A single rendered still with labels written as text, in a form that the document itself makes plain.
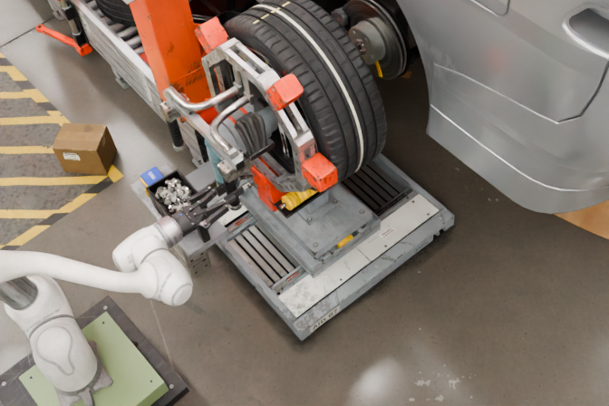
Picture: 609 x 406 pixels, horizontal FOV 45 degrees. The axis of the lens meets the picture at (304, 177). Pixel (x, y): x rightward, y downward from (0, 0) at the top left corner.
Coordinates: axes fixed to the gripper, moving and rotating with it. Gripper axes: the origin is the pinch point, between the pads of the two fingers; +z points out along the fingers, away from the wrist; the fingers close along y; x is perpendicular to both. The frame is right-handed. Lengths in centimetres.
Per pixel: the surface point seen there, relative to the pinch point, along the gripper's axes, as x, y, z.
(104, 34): -45, -152, 23
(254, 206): -68, -37, 25
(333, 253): -67, 4, 34
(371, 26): 10, -19, 76
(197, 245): -37.9, -15.9, -11.3
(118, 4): -42, -164, 38
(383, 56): -1, -13, 77
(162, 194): -27.1, -35.5, -11.0
